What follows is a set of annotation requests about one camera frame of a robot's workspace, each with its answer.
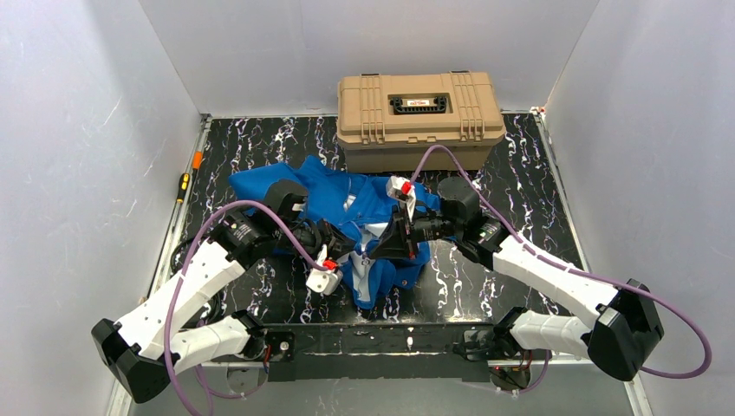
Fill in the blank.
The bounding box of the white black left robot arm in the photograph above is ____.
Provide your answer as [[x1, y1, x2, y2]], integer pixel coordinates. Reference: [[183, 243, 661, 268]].
[[91, 179, 357, 403]]

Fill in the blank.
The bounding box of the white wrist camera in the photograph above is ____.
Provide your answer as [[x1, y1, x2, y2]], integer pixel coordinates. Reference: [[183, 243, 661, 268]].
[[305, 244, 342, 296], [386, 176, 417, 222]]

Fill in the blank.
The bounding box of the yellow black handled screwdriver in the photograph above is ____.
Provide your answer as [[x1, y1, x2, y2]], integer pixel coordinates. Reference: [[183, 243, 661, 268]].
[[176, 172, 191, 204]]

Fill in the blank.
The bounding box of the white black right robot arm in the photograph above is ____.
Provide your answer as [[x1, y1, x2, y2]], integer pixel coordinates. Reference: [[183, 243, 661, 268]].
[[368, 176, 664, 381]]

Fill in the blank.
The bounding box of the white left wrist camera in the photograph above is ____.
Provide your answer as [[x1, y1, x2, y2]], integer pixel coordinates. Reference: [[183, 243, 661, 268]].
[[305, 244, 342, 296]]

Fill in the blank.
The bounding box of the tan plastic toolbox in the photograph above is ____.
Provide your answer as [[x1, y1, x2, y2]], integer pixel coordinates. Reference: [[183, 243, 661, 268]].
[[337, 71, 507, 173]]

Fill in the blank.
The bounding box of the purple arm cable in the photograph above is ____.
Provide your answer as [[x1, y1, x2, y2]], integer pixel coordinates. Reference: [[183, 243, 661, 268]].
[[408, 144, 713, 380], [163, 200, 337, 416]]

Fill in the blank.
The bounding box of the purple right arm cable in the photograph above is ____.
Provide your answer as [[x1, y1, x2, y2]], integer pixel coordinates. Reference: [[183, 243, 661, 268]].
[[408, 144, 713, 380]]

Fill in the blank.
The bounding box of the blue zip jacket white lining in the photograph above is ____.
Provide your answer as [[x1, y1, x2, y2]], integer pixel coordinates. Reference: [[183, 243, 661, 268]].
[[228, 156, 431, 309]]

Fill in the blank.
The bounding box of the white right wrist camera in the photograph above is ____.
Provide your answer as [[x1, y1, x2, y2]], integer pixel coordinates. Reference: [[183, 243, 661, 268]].
[[386, 176, 417, 222]]

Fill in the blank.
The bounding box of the orange handled screwdriver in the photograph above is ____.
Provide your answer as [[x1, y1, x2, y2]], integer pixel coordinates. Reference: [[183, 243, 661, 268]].
[[191, 151, 203, 171]]

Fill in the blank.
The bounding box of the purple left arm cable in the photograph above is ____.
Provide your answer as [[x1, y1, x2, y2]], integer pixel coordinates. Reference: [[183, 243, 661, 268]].
[[163, 200, 337, 416]]

